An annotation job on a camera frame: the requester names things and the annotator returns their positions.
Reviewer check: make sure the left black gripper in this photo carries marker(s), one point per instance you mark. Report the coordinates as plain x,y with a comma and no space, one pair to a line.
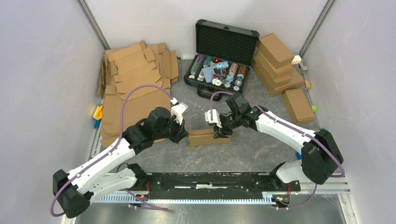
181,131

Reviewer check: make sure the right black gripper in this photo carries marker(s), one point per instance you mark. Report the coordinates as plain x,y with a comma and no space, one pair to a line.
225,133

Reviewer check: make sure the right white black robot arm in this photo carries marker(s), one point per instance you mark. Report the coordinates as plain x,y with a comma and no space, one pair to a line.
320,155

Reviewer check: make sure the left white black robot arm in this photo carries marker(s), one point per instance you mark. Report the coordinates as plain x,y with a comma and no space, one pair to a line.
78,188

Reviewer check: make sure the single folded cardboard box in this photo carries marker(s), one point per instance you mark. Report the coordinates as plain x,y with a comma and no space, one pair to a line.
298,107

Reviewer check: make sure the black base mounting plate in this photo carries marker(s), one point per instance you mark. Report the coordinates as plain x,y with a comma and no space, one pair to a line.
210,186

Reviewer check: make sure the stack of flat cardboard blanks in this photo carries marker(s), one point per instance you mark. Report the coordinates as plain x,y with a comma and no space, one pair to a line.
134,81

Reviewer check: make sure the blue green stacked bricks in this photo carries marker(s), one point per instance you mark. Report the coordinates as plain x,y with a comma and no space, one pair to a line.
298,156

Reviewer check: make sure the black poker chip case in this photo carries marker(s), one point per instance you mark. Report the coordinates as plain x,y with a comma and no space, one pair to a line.
223,56

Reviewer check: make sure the orange yellow toy block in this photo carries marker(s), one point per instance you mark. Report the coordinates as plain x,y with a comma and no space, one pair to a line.
98,113

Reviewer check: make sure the small wooden cube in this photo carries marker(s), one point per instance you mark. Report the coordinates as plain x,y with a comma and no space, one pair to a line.
307,84

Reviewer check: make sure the white blue toy brick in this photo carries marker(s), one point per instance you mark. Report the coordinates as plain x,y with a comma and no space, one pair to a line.
296,60

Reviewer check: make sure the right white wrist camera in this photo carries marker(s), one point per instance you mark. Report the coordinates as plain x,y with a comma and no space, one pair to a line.
212,118

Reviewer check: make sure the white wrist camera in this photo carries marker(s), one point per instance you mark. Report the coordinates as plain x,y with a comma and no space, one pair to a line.
212,118
178,109

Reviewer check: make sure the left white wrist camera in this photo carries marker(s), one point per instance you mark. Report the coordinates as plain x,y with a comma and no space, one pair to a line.
178,109

